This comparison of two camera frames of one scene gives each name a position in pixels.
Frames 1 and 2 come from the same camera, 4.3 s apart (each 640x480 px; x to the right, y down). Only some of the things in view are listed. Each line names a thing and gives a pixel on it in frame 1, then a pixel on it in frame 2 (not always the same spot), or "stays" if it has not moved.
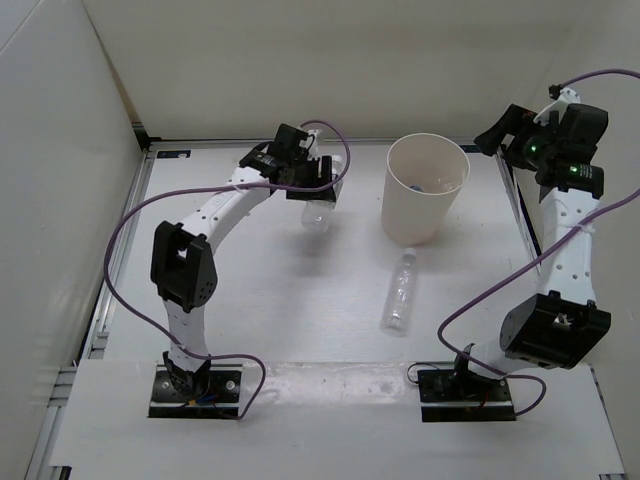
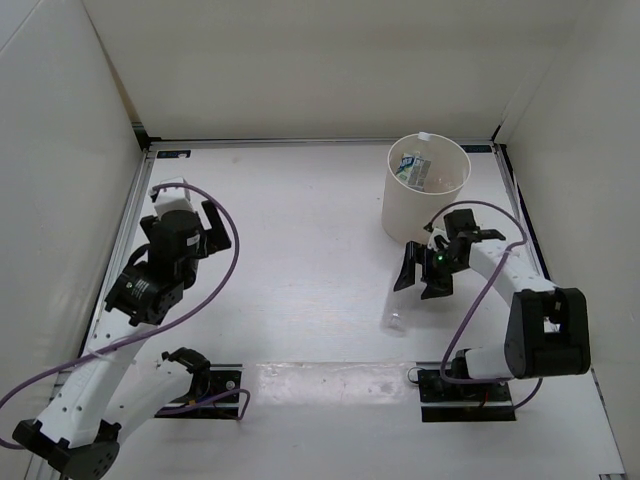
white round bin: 423,177 stays
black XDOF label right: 471,148 stays
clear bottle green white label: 316,215 → 413,169
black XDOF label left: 166,154 stays
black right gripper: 514,120 → 436,286
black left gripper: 325,181 → 220,240
